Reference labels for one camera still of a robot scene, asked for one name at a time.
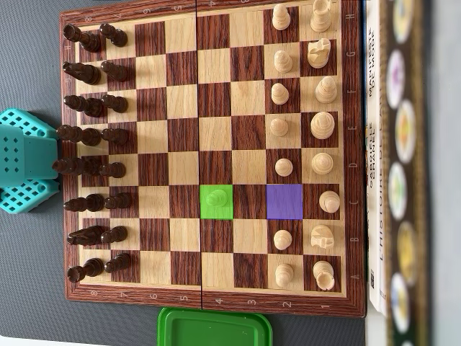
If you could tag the light wooden pawn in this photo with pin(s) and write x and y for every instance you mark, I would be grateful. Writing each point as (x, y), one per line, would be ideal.
(279, 94)
(284, 274)
(279, 127)
(284, 63)
(284, 167)
(282, 239)
(281, 19)
(216, 199)

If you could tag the teal perforated robot base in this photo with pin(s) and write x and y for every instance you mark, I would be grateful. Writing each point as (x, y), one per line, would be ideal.
(21, 122)

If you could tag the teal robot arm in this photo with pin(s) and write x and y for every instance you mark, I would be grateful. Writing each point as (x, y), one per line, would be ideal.
(36, 158)

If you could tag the wooden folding chessboard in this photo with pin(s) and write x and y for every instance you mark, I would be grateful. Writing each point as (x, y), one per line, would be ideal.
(183, 101)

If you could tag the light wooden queen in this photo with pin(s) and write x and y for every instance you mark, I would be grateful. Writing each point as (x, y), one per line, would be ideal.
(322, 164)

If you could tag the light wooden bishop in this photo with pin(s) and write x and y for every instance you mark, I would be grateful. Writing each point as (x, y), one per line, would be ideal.
(329, 202)
(326, 90)

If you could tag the light wooden king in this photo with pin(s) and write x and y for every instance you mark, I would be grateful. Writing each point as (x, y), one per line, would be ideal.
(323, 125)

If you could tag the light wooden knight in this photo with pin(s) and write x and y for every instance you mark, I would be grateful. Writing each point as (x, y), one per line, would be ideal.
(318, 54)
(322, 237)

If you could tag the dark wooden pawn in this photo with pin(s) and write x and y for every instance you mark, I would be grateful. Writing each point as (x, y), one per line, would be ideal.
(117, 36)
(120, 263)
(115, 170)
(117, 104)
(120, 201)
(117, 136)
(117, 72)
(117, 235)

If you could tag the light wooden rook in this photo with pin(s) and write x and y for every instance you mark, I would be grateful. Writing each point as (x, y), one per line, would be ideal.
(320, 19)
(323, 274)

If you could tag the dark wooden queen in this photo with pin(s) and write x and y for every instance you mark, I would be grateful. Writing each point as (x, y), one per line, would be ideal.
(90, 166)

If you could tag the dark wooden bishop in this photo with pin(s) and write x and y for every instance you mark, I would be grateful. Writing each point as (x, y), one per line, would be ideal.
(91, 107)
(91, 203)

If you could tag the dark wooden king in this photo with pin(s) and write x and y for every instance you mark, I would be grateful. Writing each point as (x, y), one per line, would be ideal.
(90, 137)

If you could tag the dark wooden knight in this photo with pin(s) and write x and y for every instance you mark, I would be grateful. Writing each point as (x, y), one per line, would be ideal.
(88, 74)
(90, 236)

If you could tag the green plastic container lid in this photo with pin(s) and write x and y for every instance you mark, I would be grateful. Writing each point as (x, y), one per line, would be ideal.
(216, 328)

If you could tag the dark wooden rook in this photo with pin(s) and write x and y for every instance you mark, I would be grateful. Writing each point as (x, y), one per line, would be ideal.
(91, 267)
(90, 41)

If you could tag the white book with QR code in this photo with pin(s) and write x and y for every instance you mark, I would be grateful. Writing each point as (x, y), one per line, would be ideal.
(374, 288)

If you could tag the white art history book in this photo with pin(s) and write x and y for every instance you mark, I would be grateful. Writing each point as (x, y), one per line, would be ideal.
(384, 302)

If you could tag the grey Obama book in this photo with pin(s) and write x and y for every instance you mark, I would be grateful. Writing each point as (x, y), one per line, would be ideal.
(446, 180)

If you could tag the dark grey table mat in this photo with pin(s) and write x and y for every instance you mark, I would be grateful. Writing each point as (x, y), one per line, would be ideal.
(29, 54)

